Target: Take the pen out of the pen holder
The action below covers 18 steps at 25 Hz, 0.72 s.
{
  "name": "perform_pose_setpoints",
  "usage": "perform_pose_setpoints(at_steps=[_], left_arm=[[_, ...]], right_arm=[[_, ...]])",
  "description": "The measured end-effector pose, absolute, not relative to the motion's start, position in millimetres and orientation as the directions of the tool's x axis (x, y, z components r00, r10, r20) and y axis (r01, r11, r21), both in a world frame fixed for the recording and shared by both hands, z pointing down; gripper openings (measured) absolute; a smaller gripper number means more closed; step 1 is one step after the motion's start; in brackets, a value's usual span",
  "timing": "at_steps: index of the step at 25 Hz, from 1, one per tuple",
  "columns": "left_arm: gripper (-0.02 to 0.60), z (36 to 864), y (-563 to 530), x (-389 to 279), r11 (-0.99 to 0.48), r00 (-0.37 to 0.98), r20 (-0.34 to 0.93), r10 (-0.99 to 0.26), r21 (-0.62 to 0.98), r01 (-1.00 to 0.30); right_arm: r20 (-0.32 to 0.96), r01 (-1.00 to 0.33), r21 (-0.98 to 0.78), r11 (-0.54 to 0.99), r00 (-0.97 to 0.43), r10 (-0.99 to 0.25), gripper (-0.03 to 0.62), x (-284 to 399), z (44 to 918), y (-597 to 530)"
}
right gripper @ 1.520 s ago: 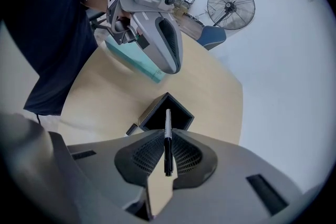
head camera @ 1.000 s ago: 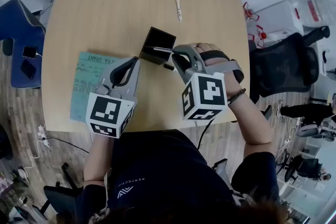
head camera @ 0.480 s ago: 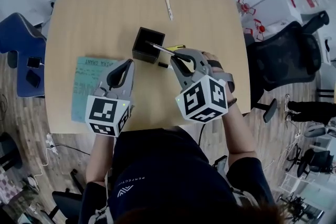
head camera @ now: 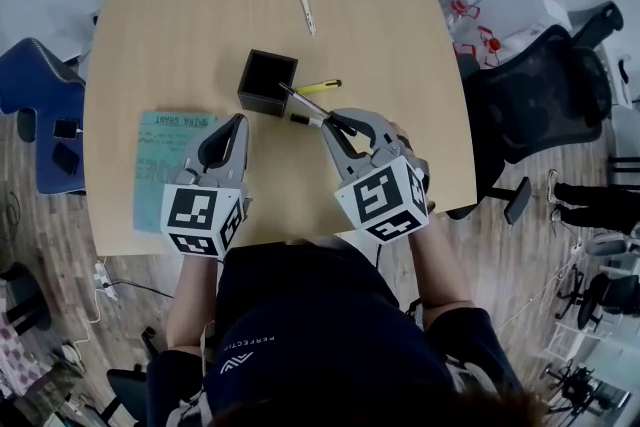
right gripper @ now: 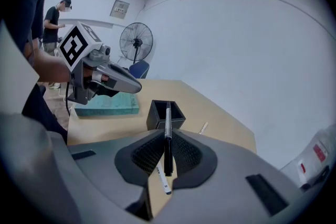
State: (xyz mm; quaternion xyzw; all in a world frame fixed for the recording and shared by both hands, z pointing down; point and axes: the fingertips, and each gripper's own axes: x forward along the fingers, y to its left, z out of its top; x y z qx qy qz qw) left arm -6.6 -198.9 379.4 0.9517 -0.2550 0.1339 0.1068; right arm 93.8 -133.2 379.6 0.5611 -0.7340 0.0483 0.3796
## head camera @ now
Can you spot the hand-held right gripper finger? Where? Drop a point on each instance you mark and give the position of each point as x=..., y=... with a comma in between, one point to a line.
x=375, y=125
x=342, y=157

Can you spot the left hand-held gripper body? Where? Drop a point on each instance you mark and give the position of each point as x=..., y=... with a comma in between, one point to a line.
x=190, y=210

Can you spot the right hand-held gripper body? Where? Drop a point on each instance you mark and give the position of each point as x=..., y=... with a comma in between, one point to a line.
x=380, y=200

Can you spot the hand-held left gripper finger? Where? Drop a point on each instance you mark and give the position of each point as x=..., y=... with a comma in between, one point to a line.
x=243, y=145
x=210, y=145

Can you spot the silver and black pen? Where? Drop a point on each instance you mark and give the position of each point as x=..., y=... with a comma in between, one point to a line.
x=307, y=101

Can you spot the black square pen holder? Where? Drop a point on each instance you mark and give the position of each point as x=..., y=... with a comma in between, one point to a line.
x=262, y=80

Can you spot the person's right forearm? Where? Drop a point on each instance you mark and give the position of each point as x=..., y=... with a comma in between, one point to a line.
x=442, y=265

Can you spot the person's left forearm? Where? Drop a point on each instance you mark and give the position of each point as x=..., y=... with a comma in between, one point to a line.
x=192, y=300

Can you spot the yellow pen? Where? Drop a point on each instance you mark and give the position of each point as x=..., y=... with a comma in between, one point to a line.
x=315, y=86

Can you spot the white pen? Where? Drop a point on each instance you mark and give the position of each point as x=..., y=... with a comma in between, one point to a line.
x=307, y=12

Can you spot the person's right hand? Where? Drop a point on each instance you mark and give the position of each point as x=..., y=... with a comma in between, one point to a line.
x=406, y=140

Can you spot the black and white marker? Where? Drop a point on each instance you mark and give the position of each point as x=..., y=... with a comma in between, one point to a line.
x=302, y=119

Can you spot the teal book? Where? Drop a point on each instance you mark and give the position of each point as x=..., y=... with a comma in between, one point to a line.
x=155, y=155

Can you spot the white power strip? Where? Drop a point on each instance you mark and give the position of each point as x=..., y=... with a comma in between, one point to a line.
x=105, y=281

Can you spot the black phone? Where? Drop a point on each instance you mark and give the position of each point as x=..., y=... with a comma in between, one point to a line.
x=66, y=159
x=65, y=128

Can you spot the person's dark shirt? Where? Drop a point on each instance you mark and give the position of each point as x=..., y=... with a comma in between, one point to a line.
x=315, y=340

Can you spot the black mesh office chair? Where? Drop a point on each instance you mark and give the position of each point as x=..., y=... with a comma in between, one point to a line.
x=540, y=100

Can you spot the blue chair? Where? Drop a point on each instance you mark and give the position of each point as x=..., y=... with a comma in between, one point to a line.
x=35, y=80

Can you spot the black round stool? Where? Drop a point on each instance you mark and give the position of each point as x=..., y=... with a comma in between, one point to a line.
x=22, y=295

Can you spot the white box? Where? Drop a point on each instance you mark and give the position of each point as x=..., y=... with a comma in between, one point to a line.
x=520, y=2

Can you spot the checked tablecloth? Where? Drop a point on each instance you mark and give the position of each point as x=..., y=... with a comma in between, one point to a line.
x=20, y=355

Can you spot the black wheeled chair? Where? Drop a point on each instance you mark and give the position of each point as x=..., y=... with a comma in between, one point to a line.
x=605, y=295

